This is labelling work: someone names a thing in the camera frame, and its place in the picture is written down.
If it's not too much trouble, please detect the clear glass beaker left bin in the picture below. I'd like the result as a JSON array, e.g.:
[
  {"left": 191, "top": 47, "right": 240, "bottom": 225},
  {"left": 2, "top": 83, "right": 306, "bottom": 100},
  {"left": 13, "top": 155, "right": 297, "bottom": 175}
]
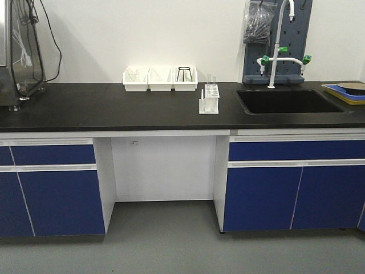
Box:
[{"left": 126, "top": 72, "right": 139, "bottom": 83}]

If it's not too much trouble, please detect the blue tray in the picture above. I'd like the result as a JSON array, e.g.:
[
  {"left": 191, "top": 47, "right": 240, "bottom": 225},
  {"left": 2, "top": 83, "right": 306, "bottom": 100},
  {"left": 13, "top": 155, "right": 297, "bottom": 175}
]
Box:
[{"left": 322, "top": 84, "right": 364, "bottom": 102}]

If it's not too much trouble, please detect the black lab sink basin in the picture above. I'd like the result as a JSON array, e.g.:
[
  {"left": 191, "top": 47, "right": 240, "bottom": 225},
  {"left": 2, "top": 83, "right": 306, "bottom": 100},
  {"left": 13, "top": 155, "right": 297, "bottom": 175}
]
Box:
[{"left": 237, "top": 90, "right": 344, "bottom": 115}]

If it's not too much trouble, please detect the blue-grey drying pegboard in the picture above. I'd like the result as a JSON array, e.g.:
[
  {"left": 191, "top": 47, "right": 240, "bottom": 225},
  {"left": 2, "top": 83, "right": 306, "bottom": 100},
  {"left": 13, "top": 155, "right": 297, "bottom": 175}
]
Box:
[{"left": 243, "top": 1, "right": 313, "bottom": 84}]

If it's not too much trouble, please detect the blue right cabinet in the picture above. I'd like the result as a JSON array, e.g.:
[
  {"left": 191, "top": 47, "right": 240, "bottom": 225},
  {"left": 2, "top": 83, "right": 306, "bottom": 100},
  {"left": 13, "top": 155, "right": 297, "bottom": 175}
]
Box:
[{"left": 217, "top": 137, "right": 364, "bottom": 232}]

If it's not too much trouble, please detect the yellow tray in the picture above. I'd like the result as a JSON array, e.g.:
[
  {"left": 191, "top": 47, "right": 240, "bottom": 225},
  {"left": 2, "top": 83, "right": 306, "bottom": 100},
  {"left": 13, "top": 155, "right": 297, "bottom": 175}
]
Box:
[{"left": 322, "top": 84, "right": 364, "bottom": 105}]

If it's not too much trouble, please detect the middle white plastic bin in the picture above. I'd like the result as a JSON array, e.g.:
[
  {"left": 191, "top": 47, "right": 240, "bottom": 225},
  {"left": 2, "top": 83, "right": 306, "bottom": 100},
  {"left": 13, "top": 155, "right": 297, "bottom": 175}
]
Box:
[{"left": 148, "top": 66, "right": 173, "bottom": 91}]

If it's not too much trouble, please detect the round dark mesh pad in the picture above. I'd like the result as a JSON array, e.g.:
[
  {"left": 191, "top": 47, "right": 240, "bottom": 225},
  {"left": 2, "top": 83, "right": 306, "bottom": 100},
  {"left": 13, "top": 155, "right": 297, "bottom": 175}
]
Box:
[{"left": 337, "top": 82, "right": 365, "bottom": 96}]

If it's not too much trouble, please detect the white test tube rack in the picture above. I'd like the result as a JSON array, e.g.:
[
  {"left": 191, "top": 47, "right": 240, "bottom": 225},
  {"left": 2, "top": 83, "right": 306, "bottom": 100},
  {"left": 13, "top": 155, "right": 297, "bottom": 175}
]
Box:
[{"left": 199, "top": 84, "right": 220, "bottom": 114}]

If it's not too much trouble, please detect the right white plastic bin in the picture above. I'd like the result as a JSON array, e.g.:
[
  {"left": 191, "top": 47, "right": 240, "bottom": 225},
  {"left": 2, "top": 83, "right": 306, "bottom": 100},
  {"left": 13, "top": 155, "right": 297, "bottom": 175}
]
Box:
[{"left": 173, "top": 66, "right": 198, "bottom": 91}]

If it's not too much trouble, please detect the left white plastic bin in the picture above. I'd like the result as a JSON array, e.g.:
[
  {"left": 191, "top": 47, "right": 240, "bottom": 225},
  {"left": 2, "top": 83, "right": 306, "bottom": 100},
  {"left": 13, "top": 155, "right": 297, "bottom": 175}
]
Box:
[{"left": 122, "top": 66, "right": 149, "bottom": 92}]

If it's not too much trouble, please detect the black metal tripod stand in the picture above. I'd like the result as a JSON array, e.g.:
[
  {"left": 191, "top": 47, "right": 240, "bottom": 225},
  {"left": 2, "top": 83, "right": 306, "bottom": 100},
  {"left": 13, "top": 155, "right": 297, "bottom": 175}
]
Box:
[{"left": 176, "top": 66, "right": 193, "bottom": 82}]

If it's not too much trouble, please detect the plastic bag of pegs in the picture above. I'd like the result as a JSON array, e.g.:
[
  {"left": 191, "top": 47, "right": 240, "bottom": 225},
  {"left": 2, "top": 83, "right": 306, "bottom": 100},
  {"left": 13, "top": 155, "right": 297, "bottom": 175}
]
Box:
[{"left": 243, "top": 1, "right": 277, "bottom": 45}]

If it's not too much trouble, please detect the white plastic bin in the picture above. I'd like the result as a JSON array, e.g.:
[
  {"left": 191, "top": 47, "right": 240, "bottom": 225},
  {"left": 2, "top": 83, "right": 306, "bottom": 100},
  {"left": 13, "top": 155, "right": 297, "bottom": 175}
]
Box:
[
  {"left": 173, "top": 66, "right": 198, "bottom": 91},
  {"left": 122, "top": 66, "right": 149, "bottom": 92},
  {"left": 148, "top": 66, "right": 173, "bottom": 91}
]

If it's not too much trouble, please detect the black power cable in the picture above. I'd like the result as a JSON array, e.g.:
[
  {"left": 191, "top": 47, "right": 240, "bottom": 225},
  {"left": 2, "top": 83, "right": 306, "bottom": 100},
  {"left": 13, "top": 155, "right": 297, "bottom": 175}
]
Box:
[{"left": 22, "top": 0, "right": 63, "bottom": 83}]

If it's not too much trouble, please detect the white gooseneck lab faucet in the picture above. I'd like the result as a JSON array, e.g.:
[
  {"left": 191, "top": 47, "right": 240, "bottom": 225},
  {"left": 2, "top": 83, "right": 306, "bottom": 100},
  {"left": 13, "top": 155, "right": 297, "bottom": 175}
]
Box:
[{"left": 256, "top": 0, "right": 312, "bottom": 88}]

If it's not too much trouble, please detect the blue left cabinet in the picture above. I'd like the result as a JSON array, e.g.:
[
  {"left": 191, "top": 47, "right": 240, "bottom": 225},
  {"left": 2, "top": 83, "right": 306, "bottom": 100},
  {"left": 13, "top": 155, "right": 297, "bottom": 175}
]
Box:
[{"left": 1, "top": 138, "right": 107, "bottom": 237}]

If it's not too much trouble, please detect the blue cabinet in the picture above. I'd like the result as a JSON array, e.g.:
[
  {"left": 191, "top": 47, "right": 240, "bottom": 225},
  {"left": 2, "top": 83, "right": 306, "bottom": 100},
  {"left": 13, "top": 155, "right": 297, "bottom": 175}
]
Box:
[
  {"left": 217, "top": 137, "right": 364, "bottom": 232},
  {"left": 1, "top": 138, "right": 107, "bottom": 237}
]

